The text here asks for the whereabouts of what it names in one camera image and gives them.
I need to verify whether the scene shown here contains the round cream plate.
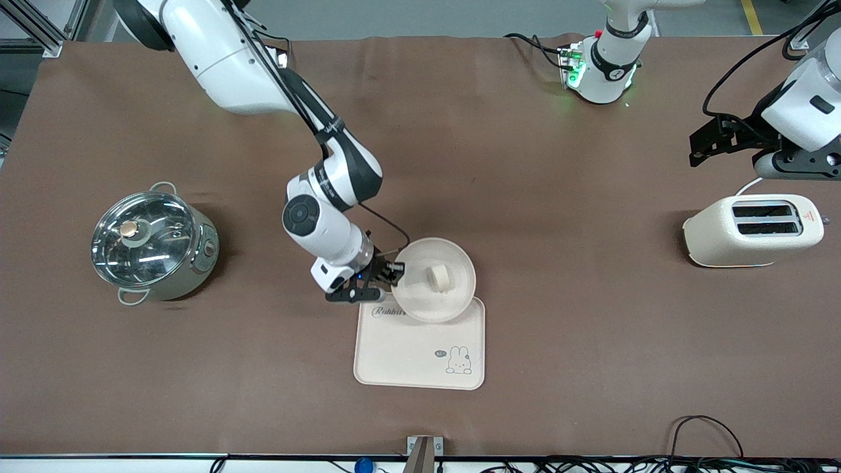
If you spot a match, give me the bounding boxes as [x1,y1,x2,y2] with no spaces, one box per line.
[391,237,477,324]

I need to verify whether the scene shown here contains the small pale bun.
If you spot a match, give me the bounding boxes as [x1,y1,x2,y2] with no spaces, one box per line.
[426,263,453,294]

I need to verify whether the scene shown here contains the cream rabbit print tray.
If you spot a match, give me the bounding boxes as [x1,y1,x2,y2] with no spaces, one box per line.
[353,297,486,391]

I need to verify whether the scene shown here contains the cream two-slot toaster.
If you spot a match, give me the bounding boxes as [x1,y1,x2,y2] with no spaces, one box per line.
[682,194,826,269]

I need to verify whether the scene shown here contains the pale green electric pot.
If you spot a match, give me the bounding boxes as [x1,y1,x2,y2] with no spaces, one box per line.
[92,181,220,307]

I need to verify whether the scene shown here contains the brown table mat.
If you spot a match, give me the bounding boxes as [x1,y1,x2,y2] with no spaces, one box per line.
[0,34,841,458]

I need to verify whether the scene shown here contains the glass pot lid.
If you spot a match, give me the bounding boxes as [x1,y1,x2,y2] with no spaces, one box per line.
[91,191,198,285]

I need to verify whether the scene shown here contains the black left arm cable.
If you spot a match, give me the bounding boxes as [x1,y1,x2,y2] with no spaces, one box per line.
[702,0,841,120]

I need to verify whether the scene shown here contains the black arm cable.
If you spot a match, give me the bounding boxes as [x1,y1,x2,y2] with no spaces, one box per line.
[223,0,412,254]
[702,0,841,120]

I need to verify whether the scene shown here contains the grey metal camera bracket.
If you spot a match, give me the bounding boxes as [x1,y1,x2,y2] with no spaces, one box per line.
[406,436,444,473]

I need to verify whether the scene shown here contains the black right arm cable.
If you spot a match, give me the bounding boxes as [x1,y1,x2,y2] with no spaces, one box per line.
[223,0,412,254]

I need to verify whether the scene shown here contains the black left base cable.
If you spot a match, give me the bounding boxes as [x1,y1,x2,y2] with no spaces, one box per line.
[504,32,567,70]

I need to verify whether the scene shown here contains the black looped cable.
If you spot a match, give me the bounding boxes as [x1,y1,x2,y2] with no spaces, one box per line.
[666,415,747,462]

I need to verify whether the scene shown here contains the aluminium frame profile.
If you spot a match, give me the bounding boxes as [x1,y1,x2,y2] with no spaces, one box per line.
[0,0,91,58]

